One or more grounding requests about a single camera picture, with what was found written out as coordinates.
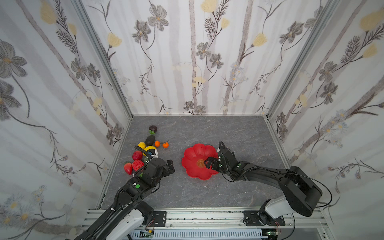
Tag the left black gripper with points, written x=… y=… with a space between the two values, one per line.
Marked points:
x=148 y=156

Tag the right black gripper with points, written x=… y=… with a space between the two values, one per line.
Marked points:
x=220 y=160

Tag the red apple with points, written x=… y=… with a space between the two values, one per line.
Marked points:
x=137 y=164

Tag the yellow lemon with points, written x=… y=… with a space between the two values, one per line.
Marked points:
x=148 y=148

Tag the red yellow pomegranate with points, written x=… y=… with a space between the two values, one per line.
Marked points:
x=137 y=156

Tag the red flower-shaped fruit bowl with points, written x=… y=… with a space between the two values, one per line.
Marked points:
x=193 y=161

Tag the dark green avocado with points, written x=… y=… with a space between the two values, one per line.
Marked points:
x=150 y=140

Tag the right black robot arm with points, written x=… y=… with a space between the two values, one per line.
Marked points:
x=301 y=193

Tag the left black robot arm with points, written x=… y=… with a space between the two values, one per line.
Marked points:
x=128 y=210

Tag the yellow pear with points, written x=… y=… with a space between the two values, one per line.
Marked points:
x=142 y=145

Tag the dark mangosteen with green leaves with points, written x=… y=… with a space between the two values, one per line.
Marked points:
x=153 y=129

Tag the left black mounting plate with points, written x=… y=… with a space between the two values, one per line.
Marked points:
x=156 y=219

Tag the black mounting plate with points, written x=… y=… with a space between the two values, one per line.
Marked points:
x=156 y=219
x=256 y=219

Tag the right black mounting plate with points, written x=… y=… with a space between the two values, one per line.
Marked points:
x=256 y=219

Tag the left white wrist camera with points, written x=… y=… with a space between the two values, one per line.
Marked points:
x=153 y=153

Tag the white perforated cable duct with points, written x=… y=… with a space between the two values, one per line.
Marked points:
x=207 y=234

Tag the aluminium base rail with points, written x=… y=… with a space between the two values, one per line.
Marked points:
x=297 y=227

